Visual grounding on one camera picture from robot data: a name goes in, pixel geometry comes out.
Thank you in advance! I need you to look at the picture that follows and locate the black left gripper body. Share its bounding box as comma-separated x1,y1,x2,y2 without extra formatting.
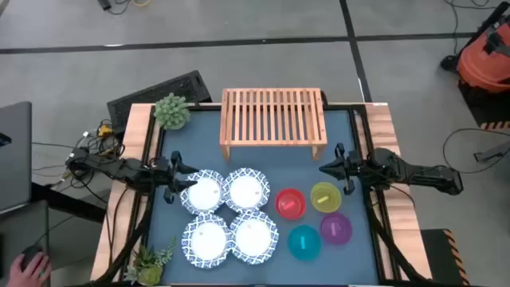
152,150,184,205

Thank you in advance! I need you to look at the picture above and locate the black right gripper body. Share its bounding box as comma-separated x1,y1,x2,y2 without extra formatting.
334,143,375,196

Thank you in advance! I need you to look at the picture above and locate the blue patterned paper bowl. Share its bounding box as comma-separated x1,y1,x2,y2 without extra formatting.
178,169,228,216
222,167,271,214
229,209,280,266
181,213,234,270

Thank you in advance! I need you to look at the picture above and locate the yellow plastic bowl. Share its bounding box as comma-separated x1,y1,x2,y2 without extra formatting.
309,181,343,214

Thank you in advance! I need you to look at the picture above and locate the purple plastic bowl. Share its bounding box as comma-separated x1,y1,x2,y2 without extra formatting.
320,211,354,246

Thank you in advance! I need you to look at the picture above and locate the red plastic bowl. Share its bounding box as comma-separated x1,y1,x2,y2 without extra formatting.
274,187,308,221

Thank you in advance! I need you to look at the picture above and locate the teal plastic bowl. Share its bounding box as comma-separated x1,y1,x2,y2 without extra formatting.
287,224,323,262

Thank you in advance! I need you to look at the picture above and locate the wooden slatted shelf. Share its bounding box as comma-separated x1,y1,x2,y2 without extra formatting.
218,87,329,163

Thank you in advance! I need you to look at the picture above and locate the round green succulent plant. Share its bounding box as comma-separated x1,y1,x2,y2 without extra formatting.
153,92,192,132

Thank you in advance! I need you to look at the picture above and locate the blue-grey table mat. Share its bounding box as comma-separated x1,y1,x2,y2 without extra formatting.
147,107,379,286

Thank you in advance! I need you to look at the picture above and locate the black keyboard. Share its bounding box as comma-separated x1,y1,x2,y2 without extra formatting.
106,70,213,135

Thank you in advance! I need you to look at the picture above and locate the black diagonal support strut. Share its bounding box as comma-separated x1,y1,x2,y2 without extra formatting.
364,195,430,286
93,187,156,286

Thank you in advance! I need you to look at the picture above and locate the mixed succulent plant arrangement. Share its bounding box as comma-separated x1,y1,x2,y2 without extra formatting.
123,235,178,287

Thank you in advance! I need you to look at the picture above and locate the black metal base bar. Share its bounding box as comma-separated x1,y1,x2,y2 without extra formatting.
31,182,108,223

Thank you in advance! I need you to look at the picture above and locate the black hazard-striped floor mat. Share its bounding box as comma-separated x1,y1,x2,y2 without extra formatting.
420,229,472,286
457,79,510,131

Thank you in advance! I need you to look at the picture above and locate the grey metal stand foot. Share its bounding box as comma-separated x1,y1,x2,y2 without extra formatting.
473,141,510,163

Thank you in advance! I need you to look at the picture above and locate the grey laptop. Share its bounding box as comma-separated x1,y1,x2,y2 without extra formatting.
0,101,33,212

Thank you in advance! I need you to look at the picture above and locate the black computer mouse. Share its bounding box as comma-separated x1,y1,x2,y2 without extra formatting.
20,245,44,272

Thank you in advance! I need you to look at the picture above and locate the dark grey mouse pad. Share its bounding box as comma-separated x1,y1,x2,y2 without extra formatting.
0,199,51,287

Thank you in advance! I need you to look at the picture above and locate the orange shop vacuum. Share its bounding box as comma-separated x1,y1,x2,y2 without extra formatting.
440,2,510,95

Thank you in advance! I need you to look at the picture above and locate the person's hand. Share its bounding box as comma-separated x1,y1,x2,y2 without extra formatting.
6,251,52,287

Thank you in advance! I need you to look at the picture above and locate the tangled cable bundle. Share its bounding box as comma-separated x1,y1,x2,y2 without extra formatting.
31,119,125,188

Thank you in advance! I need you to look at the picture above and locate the black looped floor cable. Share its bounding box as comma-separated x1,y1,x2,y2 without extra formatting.
441,127,510,175

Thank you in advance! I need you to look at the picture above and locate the black vacuum power cable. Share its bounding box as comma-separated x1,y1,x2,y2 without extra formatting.
442,0,501,56

